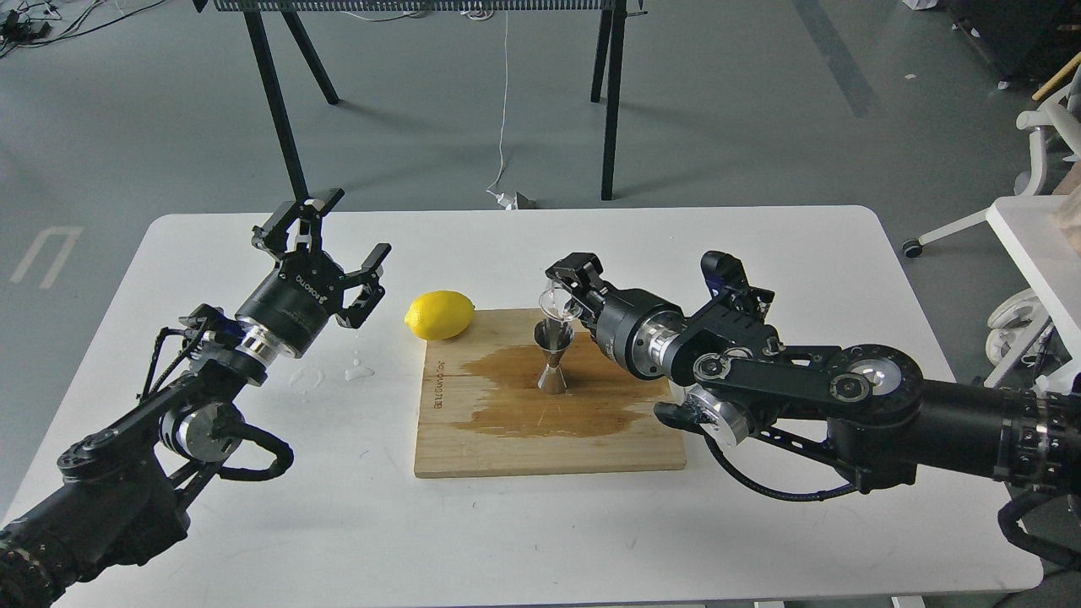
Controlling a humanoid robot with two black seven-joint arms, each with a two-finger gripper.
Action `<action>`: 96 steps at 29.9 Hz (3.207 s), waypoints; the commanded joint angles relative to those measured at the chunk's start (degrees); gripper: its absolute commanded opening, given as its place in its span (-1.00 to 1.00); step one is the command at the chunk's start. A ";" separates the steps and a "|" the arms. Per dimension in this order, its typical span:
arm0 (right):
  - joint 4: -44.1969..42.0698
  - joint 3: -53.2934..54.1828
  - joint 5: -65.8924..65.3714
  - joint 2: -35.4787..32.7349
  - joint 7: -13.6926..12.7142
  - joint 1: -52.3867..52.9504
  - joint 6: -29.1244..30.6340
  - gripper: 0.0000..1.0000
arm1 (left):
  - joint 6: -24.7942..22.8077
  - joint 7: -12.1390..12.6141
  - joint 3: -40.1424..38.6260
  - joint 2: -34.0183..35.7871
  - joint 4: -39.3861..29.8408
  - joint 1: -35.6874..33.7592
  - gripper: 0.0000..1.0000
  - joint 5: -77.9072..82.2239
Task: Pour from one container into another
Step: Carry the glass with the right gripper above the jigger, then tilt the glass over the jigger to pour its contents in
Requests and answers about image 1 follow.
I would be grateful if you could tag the yellow lemon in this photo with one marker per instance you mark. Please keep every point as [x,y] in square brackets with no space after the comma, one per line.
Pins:
[439,315]

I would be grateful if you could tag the black metal table frame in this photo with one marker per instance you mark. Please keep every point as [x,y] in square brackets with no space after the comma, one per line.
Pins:
[436,79]

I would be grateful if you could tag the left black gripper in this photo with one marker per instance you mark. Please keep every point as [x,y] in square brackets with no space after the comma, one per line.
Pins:
[307,287]

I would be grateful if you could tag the wooden cutting board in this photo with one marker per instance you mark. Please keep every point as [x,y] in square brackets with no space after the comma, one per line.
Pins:
[482,414]

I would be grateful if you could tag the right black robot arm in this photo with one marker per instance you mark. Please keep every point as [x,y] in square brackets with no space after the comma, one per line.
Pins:
[866,411]

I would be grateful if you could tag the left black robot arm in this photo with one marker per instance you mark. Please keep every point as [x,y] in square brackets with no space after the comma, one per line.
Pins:
[127,488]

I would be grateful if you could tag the steel double jigger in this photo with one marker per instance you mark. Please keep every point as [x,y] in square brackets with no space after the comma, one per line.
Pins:
[554,338]

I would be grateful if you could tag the small clear glass cup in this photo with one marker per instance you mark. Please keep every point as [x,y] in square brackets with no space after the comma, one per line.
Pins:
[558,305]

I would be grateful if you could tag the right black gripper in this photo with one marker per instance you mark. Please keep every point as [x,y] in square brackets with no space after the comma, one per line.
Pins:
[632,327]

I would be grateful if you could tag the white office chair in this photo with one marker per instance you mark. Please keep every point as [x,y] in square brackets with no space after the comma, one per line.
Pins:
[1056,112]

